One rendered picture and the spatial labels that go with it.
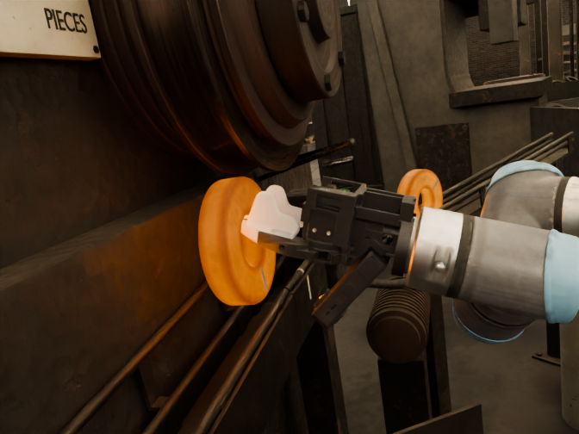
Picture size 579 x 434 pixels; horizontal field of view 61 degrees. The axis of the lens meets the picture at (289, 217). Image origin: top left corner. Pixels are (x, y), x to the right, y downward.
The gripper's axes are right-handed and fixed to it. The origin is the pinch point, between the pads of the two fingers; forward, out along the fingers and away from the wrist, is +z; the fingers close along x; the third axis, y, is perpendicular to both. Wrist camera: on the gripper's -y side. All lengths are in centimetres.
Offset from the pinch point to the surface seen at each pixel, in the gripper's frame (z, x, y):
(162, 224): 9.1, 2.2, -1.2
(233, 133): 2.7, -2.3, 10.6
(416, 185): -18, -61, -4
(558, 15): -240, -1370, 204
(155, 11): 10.5, 3.2, 22.8
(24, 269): 11.3, 21.1, -0.5
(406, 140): -1, -290, -22
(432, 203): -23, -67, -9
